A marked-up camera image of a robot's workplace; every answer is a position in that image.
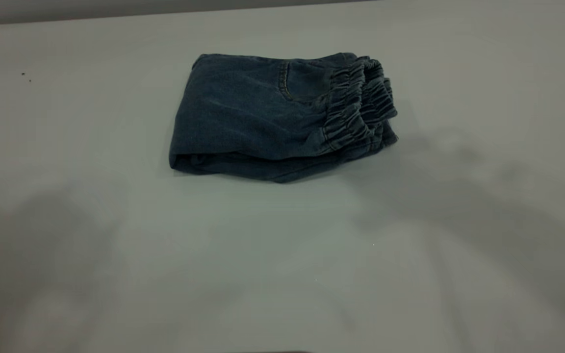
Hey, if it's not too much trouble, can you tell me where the blue denim shorts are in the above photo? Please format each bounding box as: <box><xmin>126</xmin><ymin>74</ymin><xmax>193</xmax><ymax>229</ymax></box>
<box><xmin>169</xmin><ymin>51</ymin><xmax>399</xmax><ymax>183</ymax></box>

